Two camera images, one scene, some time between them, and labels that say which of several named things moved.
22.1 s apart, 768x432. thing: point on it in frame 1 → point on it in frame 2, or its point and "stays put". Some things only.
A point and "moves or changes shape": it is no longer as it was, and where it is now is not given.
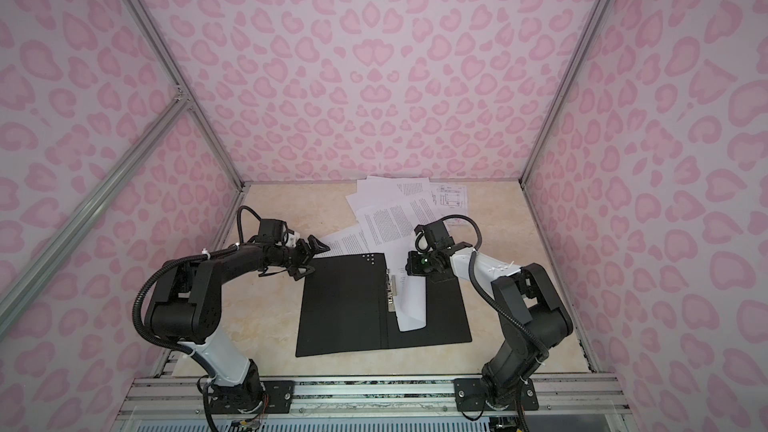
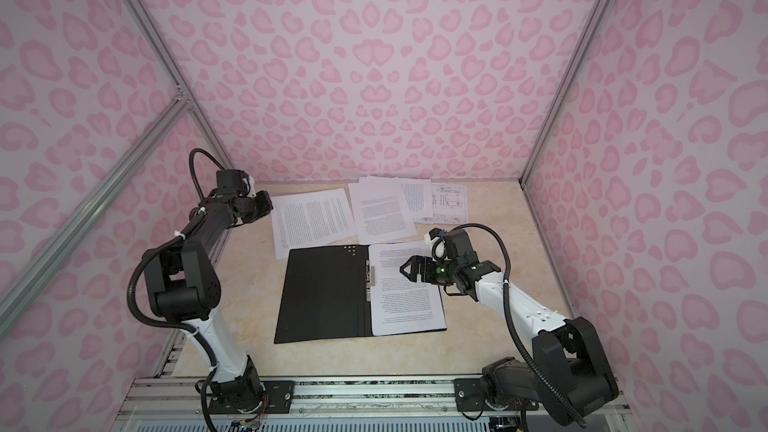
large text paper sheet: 390,227 → 383,210
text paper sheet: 411,300 moves or changes shape
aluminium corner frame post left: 171,68 stays put
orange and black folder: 349,303 moves or changes shape
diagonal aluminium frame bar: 38,272 stays put
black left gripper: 306,255 → 266,206
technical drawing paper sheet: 451,198 stays put
